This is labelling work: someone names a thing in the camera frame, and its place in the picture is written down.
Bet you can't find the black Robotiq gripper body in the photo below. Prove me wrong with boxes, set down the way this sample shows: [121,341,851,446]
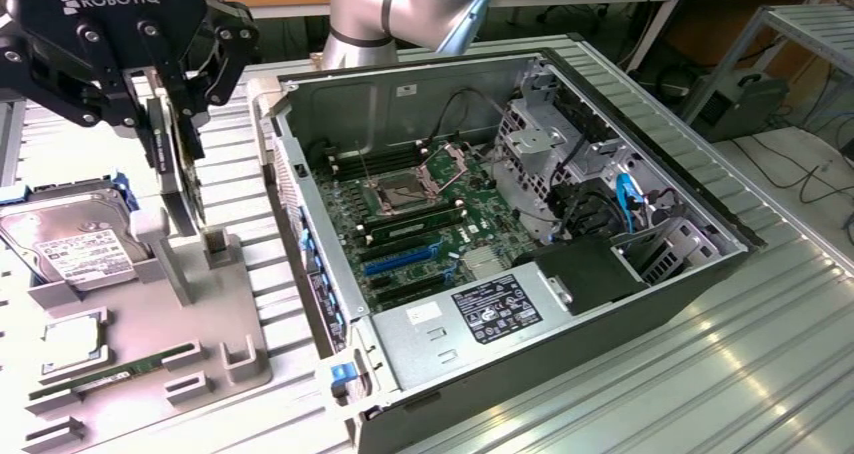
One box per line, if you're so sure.
[0,0,209,73]

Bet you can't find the green graphics card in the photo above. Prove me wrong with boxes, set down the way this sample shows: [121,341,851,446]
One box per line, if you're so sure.
[141,95,206,239]

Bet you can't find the hard disk with blue carrier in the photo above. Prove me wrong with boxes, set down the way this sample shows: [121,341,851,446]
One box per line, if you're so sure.
[0,171,158,293]

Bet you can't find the thin metal locking lever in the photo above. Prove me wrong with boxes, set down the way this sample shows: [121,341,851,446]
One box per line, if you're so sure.
[355,137,376,185]

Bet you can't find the black RAM slot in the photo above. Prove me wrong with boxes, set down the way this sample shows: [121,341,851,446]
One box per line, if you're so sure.
[333,157,432,176]
[329,146,425,163]
[327,140,423,156]
[331,152,428,169]

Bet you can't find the metal socket cover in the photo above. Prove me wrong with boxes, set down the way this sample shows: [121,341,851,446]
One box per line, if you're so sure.
[413,142,469,195]

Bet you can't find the CPU socket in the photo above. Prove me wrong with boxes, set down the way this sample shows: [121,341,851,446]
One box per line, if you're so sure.
[369,171,441,218]

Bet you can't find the green RAM stick with label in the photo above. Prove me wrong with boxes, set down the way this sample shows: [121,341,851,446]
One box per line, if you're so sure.
[369,212,463,241]

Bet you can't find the long black expansion slot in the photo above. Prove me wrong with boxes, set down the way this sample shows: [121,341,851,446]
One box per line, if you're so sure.
[359,237,432,264]

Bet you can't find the grey parts rack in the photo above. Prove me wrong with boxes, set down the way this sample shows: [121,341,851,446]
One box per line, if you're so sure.
[18,207,274,454]

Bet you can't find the silver perforated disk bay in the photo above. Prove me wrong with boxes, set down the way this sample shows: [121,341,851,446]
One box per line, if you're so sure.
[496,56,641,190]

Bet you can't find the green motherboard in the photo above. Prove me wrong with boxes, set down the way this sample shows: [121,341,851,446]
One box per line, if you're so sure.
[309,138,555,315]

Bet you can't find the blue expansion slot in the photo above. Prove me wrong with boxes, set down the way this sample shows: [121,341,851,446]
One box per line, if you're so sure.
[363,246,436,276]

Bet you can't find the silver CPU chip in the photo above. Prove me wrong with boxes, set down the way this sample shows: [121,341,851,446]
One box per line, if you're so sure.
[38,317,112,370]

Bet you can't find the green loose RAM stick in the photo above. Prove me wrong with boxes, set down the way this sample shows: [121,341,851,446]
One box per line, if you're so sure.
[29,343,194,400]

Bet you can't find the silver chipset heat sink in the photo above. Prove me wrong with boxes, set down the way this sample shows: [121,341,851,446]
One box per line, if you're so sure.
[464,250,516,281]

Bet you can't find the silver power supply unit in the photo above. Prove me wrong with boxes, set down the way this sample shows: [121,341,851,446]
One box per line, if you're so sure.
[369,261,575,393]

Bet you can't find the black plastic shroud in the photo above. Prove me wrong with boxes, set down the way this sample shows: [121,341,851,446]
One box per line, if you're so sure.
[532,237,649,318]

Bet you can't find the silver slotted disk bay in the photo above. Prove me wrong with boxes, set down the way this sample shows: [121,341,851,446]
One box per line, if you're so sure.
[612,218,728,285]

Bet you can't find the black box device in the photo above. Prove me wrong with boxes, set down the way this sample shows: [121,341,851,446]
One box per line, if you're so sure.
[679,71,792,143]

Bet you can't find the black and silver PC case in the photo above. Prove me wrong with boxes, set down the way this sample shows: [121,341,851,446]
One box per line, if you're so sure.
[245,46,768,454]

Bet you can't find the metal slat shelf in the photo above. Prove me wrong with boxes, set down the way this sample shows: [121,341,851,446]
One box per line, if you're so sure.
[726,3,854,125]

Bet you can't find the black looped wire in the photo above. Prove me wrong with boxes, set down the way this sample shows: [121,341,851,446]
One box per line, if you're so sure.
[429,87,508,143]

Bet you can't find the black wire bundle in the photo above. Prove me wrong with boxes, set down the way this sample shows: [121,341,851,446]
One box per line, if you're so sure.
[552,178,621,240]

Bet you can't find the blue flat wire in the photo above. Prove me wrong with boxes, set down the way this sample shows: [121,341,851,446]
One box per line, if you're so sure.
[616,171,645,235]

